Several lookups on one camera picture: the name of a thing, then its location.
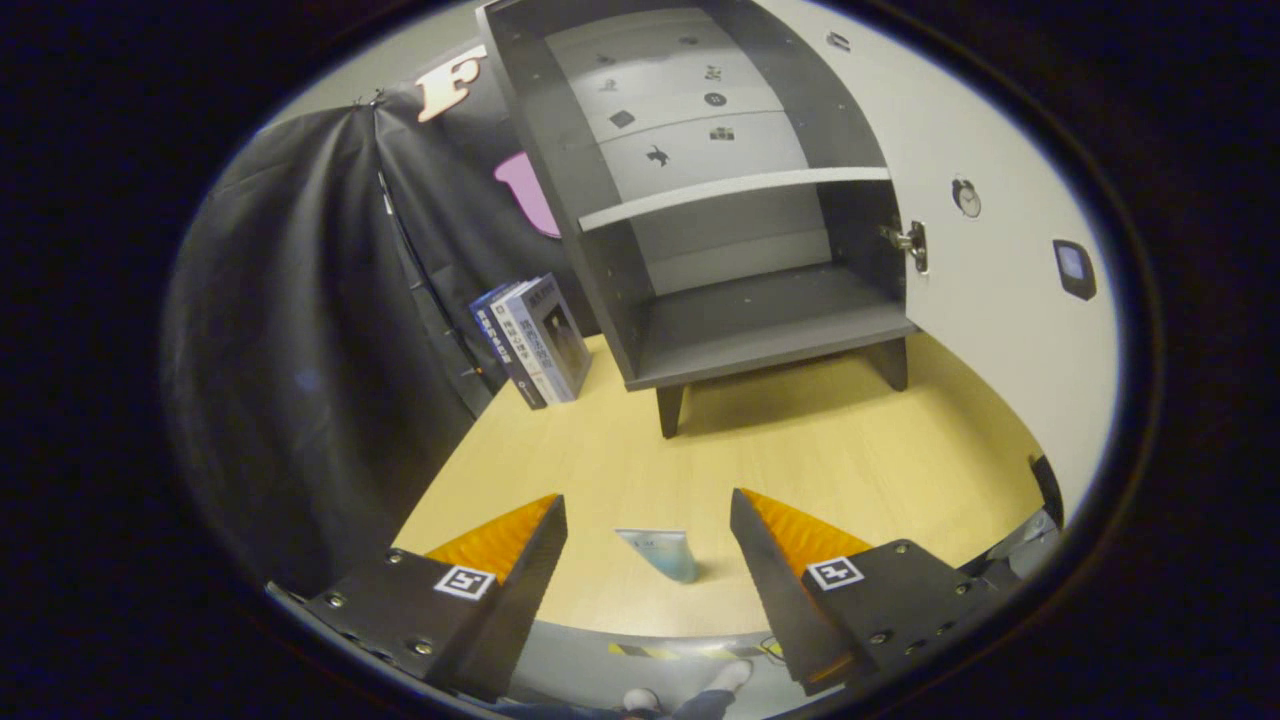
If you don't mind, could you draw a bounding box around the white cabinet shelf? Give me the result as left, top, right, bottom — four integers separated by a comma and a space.
578, 166, 891, 233

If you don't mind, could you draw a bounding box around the white spine book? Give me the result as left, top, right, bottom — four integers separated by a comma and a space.
490, 282, 576, 404

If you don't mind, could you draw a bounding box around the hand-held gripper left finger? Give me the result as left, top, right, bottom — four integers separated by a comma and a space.
265, 493, 569, 701

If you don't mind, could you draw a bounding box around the yellow black striped tape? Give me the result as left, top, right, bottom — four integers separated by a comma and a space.
608, 640, 786, 663

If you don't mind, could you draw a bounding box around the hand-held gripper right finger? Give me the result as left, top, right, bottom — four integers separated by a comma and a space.
730, 488, 1021, 696

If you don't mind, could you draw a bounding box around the grey cover book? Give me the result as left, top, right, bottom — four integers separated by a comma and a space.
503, 273, 593, 401

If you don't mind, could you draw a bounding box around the thin black pole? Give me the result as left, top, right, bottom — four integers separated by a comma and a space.
375, 170, 496, 386

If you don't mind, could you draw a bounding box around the blue white tube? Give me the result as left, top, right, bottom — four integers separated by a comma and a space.
614, 528, 699, 584

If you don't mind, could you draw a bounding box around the person's trouser leg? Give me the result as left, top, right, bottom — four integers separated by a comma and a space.
660, 688, 741, 720

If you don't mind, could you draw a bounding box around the black backdrop cloth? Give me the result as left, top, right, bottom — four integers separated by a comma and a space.
165, 45, 601, 601

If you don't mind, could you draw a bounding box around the metal door hinge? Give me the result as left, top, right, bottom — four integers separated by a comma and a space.
880, 220, 929, 274

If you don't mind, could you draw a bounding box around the grey cabinet body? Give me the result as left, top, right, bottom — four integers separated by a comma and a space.
478, 0, 931, 439

